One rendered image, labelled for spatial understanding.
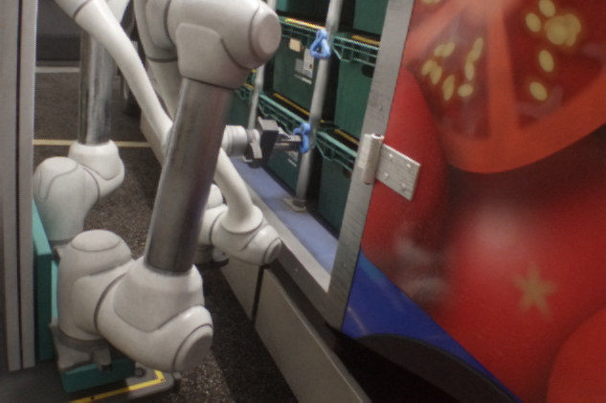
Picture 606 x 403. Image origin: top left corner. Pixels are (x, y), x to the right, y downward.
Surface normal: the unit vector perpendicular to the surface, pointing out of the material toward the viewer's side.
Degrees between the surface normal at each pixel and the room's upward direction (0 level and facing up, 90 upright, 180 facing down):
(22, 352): 90
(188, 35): 86
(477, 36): 90
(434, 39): 90
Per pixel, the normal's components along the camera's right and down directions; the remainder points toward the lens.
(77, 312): -0.48, 0.22
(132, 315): -0.44, -0.04
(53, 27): 0.74, 0.31
